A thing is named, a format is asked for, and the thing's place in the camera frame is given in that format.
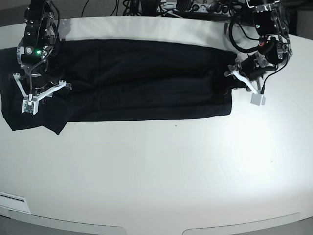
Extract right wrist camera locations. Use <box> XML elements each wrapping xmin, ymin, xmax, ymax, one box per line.
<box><xmin>22</xmin><ymin>97</ymin><xmax>39</xmax><ymax>115</ymax></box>

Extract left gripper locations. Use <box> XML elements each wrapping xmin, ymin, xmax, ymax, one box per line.
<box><xmin>224</xmin><ymin>53</ymin><xmax>274</xmax><ymax>94</ymax></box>

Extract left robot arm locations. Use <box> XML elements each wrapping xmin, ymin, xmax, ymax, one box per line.
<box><xmin>224</xmin><ymin>0</ymin><xmax>293</xmax><ymax>94</ymax></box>

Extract white power strip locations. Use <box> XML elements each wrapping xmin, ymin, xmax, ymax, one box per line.
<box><xmin>159</xmin><ymin>0</ymin><xmax>230</xmax><ymax>14</ymax></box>

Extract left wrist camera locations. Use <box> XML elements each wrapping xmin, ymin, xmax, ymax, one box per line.
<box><xmin>251</xmin><ymin>93</ymin><xmax>266</xmax><ymax>106</ymax></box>

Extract white label sticker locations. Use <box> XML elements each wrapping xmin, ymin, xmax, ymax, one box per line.
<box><xmin>0</xmin><ymin>192</ymin><xmax>31</xmax><ymax>214</ymax></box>

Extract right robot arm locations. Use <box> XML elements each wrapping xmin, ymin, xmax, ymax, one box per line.
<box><xmin>11</xmin><ymin>0</ymin><xmax>72</xmax><ymax>102</ymax></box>

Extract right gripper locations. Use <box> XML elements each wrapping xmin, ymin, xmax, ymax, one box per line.
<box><xmin>8</xmin><ymin>66</ymin><xmax>72</xmax><ymax>100</ymax></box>

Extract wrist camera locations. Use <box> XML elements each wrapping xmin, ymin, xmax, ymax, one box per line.
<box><xmin>251</xmin><ymin>93</ymin><xmax>266</xmax><ymax>106</ymax></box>
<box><xmin>22</xmin><ymin>97</ymin><xmax>39</xmax><ymax>115</ymax></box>

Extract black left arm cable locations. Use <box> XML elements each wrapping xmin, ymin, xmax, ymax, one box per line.
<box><xmin>228</xmin><ymin>4</ymin><xmax>265</xmax><ymax>53</ymax></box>

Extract dark navy T-shirt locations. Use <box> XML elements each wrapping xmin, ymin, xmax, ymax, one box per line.
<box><xmin>0</xmin><ymin>39</ymin><xmax>237</xmax><ymax>134</ymax></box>

